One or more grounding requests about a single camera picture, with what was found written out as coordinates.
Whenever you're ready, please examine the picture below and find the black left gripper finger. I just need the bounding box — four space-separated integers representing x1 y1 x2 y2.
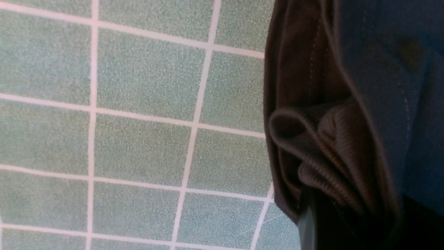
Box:
298 189 443 250

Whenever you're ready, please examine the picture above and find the green checkered tablecloth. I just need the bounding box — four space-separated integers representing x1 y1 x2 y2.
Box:
0 0 301 250

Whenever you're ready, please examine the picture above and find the dark gray long-sleeve top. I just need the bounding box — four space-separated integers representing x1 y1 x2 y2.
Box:
263 0 444 236

